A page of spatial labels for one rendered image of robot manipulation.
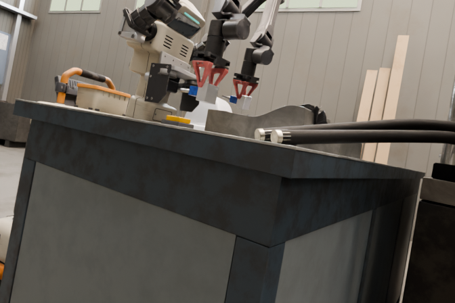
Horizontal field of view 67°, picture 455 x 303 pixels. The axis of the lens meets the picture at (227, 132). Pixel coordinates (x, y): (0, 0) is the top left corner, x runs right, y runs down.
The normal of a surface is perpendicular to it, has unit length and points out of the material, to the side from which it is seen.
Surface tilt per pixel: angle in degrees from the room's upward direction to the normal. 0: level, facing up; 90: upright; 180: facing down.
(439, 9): 90
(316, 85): 90
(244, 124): 90
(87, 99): 92
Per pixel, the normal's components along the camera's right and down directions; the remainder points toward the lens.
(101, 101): 0.88, 0.18
